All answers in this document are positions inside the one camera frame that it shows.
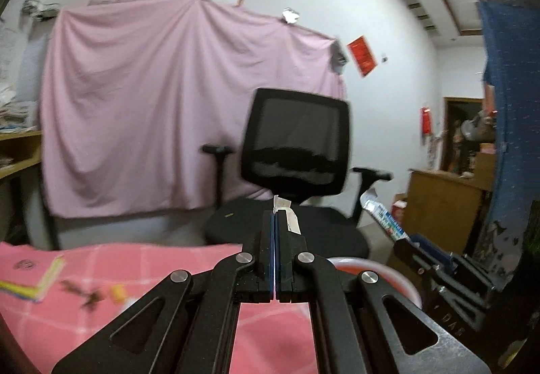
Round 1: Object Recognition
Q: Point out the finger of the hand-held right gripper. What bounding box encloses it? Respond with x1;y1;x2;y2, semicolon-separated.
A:
394;240;454;279
410;233;460;270

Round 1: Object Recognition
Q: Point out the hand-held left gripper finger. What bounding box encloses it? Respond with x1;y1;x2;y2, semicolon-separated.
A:
51;209;276;374
275;209;493;374

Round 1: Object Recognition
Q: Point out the white paper slip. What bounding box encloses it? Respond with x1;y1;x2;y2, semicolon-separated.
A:
273;195;301;236

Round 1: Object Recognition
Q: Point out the white and blue wrapper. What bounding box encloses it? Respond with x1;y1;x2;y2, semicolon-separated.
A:
360;188;411;242

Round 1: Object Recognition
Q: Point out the small brown scrap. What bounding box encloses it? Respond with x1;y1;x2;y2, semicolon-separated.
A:
60;280;105;311

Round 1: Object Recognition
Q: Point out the person's right forearm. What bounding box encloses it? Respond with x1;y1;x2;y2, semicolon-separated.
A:
476;0;540;292

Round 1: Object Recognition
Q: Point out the wooden cabinet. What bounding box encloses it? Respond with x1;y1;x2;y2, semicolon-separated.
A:
407;168;493;257

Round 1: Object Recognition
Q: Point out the small cardboard box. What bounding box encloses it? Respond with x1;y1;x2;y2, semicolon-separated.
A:
390;195;411;228

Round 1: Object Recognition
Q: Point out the black office chair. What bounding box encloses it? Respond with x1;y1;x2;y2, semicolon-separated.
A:
201;88;394;259

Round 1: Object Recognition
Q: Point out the red hanging ornament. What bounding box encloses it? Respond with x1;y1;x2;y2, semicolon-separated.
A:
421;106;435;135

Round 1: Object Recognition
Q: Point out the pink plaid tablecloth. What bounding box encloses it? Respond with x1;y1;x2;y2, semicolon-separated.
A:
0;241;321;374

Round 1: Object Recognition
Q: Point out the pink hanging sheet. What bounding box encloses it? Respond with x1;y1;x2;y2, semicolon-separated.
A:
39;0;349;219

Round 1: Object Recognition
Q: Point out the thin yellow-edged book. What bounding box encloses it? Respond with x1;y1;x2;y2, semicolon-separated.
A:
0;254;67;304

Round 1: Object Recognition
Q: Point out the pile of newspapers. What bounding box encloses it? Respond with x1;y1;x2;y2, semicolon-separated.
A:
0;85;39;133

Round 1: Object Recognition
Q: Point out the red paper wall decoration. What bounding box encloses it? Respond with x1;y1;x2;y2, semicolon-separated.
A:
346;35;378;79

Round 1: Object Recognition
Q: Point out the wooden wall shelf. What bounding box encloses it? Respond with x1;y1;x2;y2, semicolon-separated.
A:
0;130;43;181

